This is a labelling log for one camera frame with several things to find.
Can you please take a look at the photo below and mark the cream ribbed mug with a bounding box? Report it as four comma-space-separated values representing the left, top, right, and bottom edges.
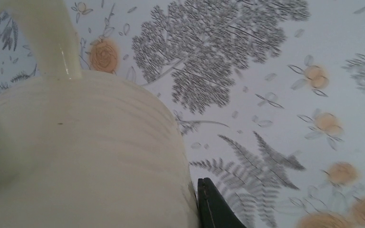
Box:
0, 0, 200, 228

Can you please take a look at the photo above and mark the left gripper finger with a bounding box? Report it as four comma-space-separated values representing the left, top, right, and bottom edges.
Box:
197, 178, 245, 228

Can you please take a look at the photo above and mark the floral table mat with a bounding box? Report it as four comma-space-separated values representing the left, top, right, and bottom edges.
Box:
0, 0, 365, 228

